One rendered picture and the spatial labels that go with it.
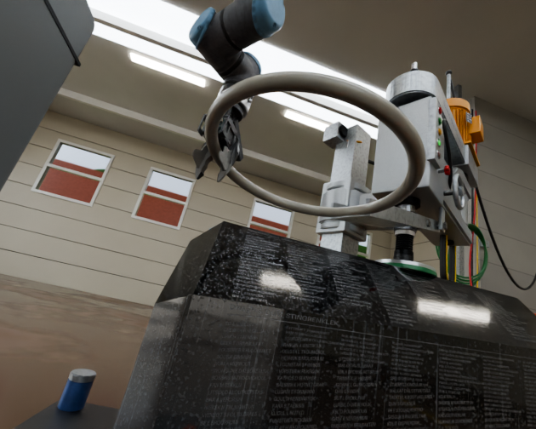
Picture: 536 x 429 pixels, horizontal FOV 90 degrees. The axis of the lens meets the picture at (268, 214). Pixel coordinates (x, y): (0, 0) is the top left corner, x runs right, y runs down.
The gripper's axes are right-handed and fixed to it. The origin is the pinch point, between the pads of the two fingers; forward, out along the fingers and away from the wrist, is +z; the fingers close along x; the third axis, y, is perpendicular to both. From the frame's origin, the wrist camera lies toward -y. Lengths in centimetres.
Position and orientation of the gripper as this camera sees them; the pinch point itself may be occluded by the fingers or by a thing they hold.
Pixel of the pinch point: (210, 177)
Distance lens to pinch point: 70.2
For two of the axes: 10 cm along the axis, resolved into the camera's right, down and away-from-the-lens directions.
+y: -2.2, -4.0, -8.9
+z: -2.5, 9.1, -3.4
